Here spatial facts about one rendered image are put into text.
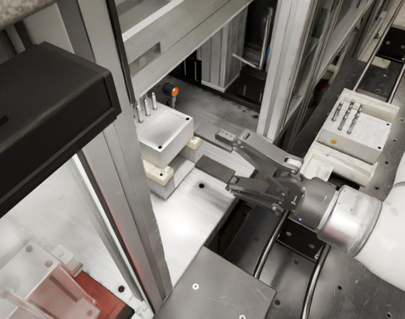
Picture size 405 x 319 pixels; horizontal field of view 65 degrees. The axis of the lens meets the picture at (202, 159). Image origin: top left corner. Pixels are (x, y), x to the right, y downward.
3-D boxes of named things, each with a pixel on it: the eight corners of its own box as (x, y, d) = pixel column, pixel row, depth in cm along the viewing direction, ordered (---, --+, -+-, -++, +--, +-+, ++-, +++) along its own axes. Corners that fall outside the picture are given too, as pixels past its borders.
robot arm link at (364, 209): (387, 188, 44) (345, 169, 46) (369, 240, 40) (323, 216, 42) (362, 219, 52) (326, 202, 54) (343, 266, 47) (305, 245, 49)
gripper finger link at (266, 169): (283, 198, 48) (288, 195, 47) (227, 150, 48) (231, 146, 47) (293, 180, 51) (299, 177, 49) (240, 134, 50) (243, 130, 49)
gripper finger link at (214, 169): (235, 171, 57) (235, 173, 58) (202, 154, 59) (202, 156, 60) (227, 182, 55) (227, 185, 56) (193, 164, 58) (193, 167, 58)
